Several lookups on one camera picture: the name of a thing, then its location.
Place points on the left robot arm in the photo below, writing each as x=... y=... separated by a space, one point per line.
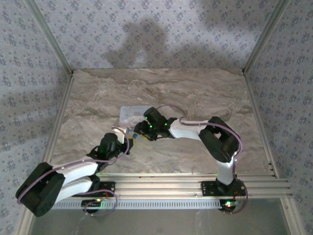
x=78 y=169

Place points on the right controller board green light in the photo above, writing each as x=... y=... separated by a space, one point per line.
x=228 y=204

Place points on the blue cartoon bunny print card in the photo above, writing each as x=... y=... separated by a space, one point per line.
x=132 y=113

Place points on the grooved aluminium frame rail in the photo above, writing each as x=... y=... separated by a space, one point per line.
x=171 y=186

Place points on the aluminium side floor rail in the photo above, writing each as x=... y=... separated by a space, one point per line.
x=259 y=122
x=60 y=115

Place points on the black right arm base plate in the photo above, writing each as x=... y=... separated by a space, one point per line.
x=207 y=188

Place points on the aluminium corner post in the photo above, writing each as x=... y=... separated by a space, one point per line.
x=266 y=34
x=49 y=36

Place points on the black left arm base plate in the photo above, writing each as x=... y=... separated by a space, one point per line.
x=107 y=187

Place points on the controller board green light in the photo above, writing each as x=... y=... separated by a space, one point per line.
x=228 y=204
x=91 y=203

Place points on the small padlock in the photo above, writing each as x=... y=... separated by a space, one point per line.
x=134 y=136

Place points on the left controller board green light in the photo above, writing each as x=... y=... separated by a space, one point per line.
x=91 y=203

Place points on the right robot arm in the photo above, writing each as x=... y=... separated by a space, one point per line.
x=185 y=129

